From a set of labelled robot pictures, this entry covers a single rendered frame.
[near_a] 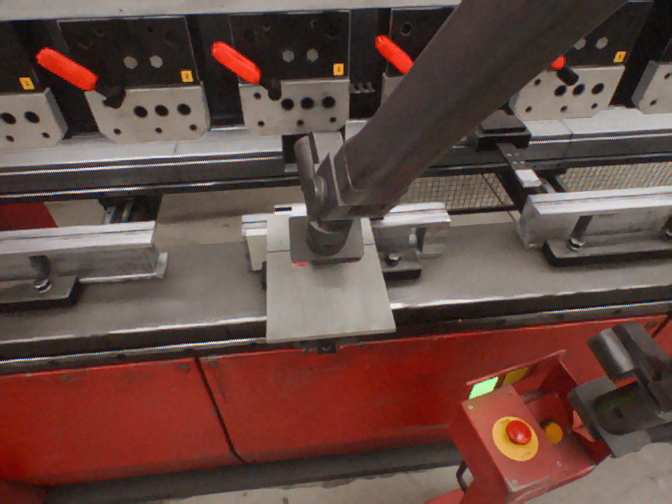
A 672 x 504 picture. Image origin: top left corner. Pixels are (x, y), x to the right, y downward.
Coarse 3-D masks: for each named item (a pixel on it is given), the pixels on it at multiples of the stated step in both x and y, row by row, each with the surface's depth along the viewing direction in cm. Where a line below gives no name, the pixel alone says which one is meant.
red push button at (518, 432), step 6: (516, 420) 73; (510, 426) 72; (516, 426) 72; (522, 426) 72; (528, 426) 72; (510, 432) 71; (516, 432) 71; (522, 432) 71; (528, 432) 71; (510, 438) 71; (516, 438) 70; (522, 438) 70; (528, 438) 70; (516, 444) 72; (522, 444) 70
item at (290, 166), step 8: (344, 128) 70; (288, 136) 70; (296, 136) 70; (304, 136) 70; (344, 136) 71; (288, 144) 71; (288, 152) 72; (288, 160) 73; (288, 168) 75; (296, 168) 75
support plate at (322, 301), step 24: (288, 216) 79; (288, 240) 75; (288, 264) 71; (312, 264) 71; (336, 264) 71; (360, 264) 71; (288, 288) 67; (312, 288) 67; (336, 288) 67; (360, 288) 67; (384, 288) 67; (288, 312) 64; (312, 312) 64; (336, 312) 64; (360, 312) 64; (384, 312) 64; (288, 336) 61; (312, 336) 61; (336, 336) 62
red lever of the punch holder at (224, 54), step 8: (216, 48) 53; (224, 48) 53; (216, 56) 53; (224, 56) 53; (232, 56) 54; (240, 56) 55; (224, 64) 54; (232, 64) 54; (240, 64) 54; (248, 64) 55; (240, 72) 55; (248, 72) 55; (256, 72) 55; (248, 80) 56; (256, 80) 56; (264, 80) 56; (272, 80) 58; (272, 88) 56; (280, 88) 57; (272, 96) 57; (280, 96) 57
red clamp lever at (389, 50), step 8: (376, 40) 55; (384, 40) 54; (384, 48) 55; (392, 48) 55; (384, 56) 56; (392, 56) 56; (400, 56) 56; (392, 64) 57; (400, 64) 56; (408, 64) 56
